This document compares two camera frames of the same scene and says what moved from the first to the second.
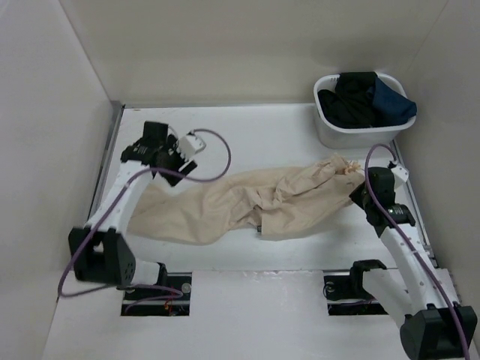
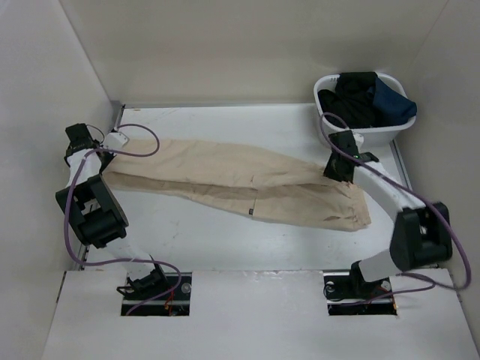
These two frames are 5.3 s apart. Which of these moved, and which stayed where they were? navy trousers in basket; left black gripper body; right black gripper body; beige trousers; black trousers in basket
Moved: left black gripper body; right black gripper body; beige trousers
Stayed: navy trousers in basket; black trousers in basket
